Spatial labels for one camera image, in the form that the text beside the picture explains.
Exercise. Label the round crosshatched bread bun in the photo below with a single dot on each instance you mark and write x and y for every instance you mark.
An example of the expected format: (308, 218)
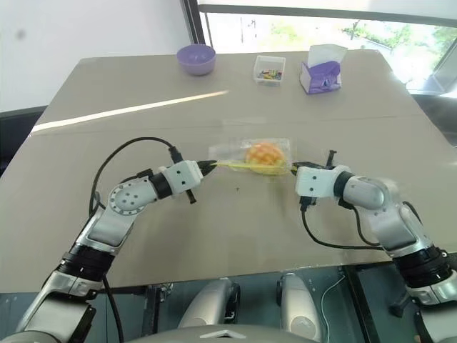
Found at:
(265, 157)

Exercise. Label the silver rounded shell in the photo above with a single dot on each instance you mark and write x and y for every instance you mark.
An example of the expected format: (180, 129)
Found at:
(300, 307)
(210, 303)

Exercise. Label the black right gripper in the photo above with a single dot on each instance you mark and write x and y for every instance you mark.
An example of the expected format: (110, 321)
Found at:
(308, 164)

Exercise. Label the purple tissue pack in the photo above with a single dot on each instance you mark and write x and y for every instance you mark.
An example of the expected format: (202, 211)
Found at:
(321, 76)

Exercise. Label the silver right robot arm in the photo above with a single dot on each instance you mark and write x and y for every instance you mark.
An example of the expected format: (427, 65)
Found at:
(396, 221)

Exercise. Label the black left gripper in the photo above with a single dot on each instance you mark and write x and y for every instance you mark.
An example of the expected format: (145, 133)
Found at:
(203, 168)

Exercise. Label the colourful small pieces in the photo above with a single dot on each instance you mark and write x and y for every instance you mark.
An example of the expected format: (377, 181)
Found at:
(270, 74)

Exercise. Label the dark window frame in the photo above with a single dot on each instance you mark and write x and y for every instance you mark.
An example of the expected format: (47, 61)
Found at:
(196, 21)

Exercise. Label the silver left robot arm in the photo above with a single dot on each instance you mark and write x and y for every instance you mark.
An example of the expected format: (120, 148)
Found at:
(107, 221)

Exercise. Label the purple bowl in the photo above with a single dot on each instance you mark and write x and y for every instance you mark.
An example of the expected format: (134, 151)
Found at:
(196, 59)

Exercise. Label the clear yellow-sealed zip bag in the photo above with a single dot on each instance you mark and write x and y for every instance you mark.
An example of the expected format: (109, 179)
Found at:
(228, 150)

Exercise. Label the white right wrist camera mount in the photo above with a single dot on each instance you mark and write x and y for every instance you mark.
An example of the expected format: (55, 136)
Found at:
(316, 182)

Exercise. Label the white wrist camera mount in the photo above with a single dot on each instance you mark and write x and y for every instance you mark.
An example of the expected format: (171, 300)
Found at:
(316, 182)
(182, 177)

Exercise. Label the clear plastic box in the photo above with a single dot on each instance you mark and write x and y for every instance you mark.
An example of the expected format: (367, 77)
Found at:
(269, 64)

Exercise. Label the grey robot chest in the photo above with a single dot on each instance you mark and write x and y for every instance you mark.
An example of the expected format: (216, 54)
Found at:
(221, 336)

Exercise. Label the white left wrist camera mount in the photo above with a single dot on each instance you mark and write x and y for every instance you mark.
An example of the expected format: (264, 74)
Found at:
(182, 177)

